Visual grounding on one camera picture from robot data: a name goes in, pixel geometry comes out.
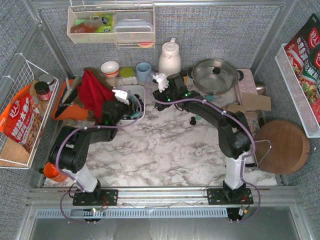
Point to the steel pot with lid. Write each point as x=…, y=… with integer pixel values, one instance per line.
x=215, y=76

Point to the white orange striped bowl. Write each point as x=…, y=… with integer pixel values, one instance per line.
x=110, y=69

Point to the pink striped oven mitt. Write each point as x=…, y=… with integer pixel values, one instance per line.
x=253, y=121

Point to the pink box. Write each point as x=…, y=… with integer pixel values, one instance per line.
x=245, y=84

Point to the round wooden board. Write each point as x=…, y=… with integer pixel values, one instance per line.
x=281, y=147

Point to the white wire rack left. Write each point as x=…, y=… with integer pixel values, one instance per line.
x=13, y=155

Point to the orange cup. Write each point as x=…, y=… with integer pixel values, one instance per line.
x=53, y=174

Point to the black chef knife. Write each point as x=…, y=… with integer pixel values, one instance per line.
x=62, y=106

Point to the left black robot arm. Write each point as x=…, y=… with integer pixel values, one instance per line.
x=70, y=149

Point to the clear plastic food box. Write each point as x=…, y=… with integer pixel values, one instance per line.
x=133, y=27

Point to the white handled knife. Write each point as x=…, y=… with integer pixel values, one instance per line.
x=74, y=83

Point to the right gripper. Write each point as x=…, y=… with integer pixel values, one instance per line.
x=160, y=97

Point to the orange snack bag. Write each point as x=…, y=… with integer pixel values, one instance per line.
x=19, y=121

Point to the red cloth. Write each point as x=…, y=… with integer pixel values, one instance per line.
x=93, y=92

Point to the orange plastic tray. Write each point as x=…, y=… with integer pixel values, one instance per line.
x=74, y=112

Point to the cardboard sheet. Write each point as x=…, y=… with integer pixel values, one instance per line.
x=256, y=102
x=234, y=108

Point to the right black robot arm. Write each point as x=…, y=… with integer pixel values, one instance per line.
x=234, y=136

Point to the red seasoning packet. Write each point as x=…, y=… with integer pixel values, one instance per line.
x=303, y=52

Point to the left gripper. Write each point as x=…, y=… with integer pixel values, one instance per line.
x=130, y=107

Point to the white thermos jug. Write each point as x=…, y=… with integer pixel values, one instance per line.
x=170, y=60

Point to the white wire basket right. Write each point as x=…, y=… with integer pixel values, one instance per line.
x=301, y=104

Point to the blue mug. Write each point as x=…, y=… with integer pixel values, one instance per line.
x=143, y=71

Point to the white plastic storage basket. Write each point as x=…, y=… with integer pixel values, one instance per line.
x=134, y=89

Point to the red lidded jar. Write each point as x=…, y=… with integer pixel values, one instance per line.
x=43, y=91

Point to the green lidded cup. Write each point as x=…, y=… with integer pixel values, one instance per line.
x=127, y=76

